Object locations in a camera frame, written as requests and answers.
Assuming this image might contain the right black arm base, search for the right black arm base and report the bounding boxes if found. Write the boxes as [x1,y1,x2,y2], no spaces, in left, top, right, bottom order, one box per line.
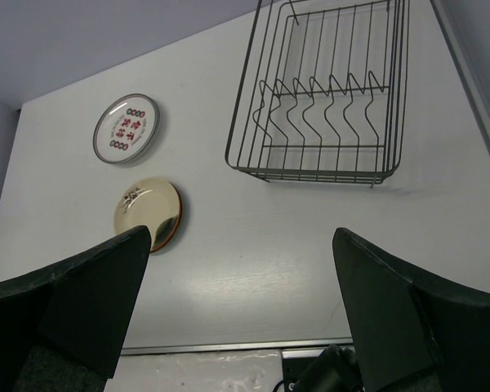
[273,345,365,391]

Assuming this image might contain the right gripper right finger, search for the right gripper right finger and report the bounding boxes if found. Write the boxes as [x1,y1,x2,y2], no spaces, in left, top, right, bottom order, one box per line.
[332,228,490,391]

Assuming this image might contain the grey wire dish rack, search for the grey wire dish rack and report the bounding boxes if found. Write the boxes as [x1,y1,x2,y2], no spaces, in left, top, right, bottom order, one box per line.
[225,1,410,186]

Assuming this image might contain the white plate red characters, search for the white plate red characters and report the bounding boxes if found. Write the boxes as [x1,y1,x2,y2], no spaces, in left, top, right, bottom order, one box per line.
[92,93,162,164]

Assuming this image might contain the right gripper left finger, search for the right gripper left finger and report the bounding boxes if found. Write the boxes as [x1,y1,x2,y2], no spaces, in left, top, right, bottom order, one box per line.
[0,226,151,391]

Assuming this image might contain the cream plate orange rim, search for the cream plate orange rim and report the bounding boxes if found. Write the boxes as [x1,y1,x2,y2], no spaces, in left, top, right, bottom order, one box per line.
[114,177,184,253]

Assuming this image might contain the silver foil sheet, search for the silver foil sheet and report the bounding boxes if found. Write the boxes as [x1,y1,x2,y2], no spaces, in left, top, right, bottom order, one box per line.
[105,350,283,391]

